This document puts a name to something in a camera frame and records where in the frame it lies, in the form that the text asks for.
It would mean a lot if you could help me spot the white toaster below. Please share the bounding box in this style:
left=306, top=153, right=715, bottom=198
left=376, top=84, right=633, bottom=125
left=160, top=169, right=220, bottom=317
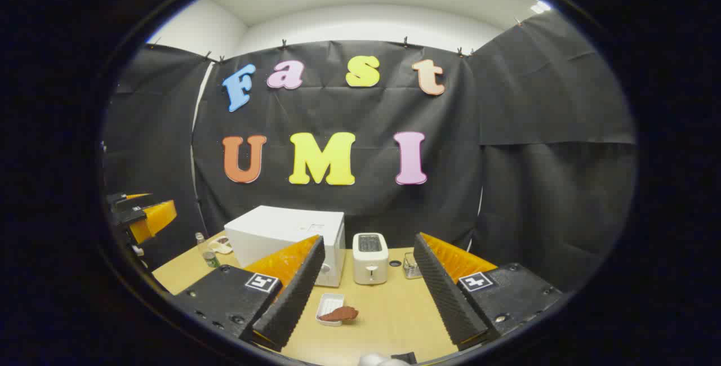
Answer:
left=353, top=233, right=389, bottom=285

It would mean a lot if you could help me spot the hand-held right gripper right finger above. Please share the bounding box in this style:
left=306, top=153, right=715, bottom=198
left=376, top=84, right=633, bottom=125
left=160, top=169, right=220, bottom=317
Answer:
left=413, top=232, right=564, bottom=351

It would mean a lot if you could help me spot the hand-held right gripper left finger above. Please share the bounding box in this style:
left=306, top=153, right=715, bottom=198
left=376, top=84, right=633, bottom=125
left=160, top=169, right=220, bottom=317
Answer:
left=172, top=235, right=326, bottom=352

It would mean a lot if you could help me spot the brown meat piece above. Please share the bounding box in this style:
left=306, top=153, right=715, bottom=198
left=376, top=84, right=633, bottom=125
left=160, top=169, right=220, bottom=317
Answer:
left=319, top=306, right=359, bottom=323

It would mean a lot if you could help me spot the white rectangular tray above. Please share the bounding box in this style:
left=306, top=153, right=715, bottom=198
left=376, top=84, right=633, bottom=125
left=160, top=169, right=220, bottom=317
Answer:
left=315, top=293, right=345, bottom=327

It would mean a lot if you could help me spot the clear bottle with green label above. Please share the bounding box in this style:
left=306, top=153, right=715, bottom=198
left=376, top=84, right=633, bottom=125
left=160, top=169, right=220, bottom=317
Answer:
left=195, top=233, right=221, bottom=269

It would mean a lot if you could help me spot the white microwave oven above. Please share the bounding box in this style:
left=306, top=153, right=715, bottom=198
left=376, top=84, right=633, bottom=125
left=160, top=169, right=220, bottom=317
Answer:
left=224, top=205, right=346, bottom=288

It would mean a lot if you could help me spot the metal wire basket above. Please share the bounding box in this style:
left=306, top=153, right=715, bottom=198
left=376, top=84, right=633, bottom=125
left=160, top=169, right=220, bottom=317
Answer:
left=403, top=252, right=423, bottom=280

